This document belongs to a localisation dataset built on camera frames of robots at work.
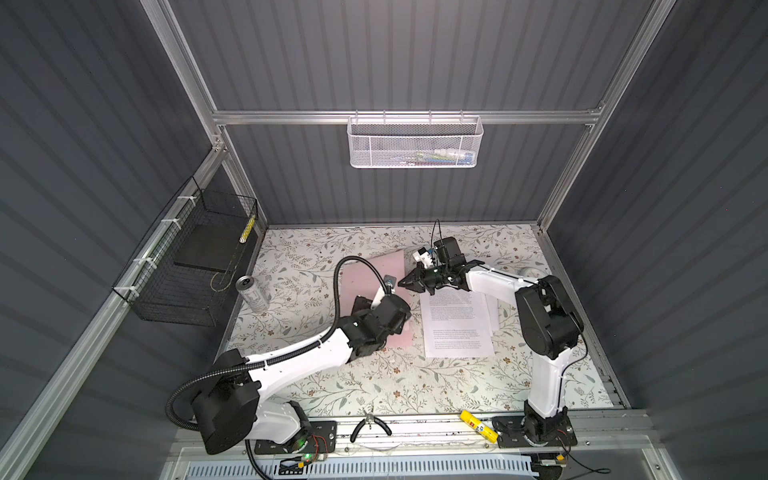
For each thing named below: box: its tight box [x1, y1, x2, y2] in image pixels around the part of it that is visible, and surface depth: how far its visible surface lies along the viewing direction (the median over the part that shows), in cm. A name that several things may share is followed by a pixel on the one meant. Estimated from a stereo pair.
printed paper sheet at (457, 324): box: [420, 287, 495, 358], surface depth 94 cm
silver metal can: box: [235, 275, 270, 313], surface depth 89 cm
